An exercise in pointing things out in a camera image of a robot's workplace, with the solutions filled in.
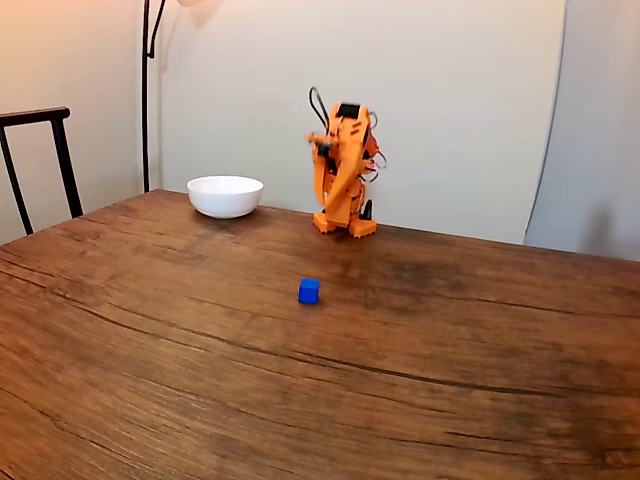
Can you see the blue cube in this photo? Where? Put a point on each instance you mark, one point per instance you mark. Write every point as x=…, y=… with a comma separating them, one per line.
x=309, y=292

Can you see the white bowl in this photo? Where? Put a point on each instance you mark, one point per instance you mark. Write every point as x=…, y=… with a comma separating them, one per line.
x=225, y=200

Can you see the black table clamp knob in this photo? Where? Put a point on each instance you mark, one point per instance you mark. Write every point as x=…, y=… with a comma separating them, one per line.
x=369, y=212

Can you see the white backdrop board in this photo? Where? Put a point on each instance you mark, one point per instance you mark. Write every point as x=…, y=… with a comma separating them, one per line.
x=450, y=125

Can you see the black floor lamp pole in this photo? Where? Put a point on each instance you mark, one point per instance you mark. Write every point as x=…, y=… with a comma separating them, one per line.
x=145, y=125

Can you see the black chair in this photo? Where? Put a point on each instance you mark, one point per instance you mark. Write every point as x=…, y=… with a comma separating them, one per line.
x=60, y=150

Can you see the orange camera mount with board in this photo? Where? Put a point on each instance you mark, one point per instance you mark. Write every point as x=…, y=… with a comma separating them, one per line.
x=320, y=139

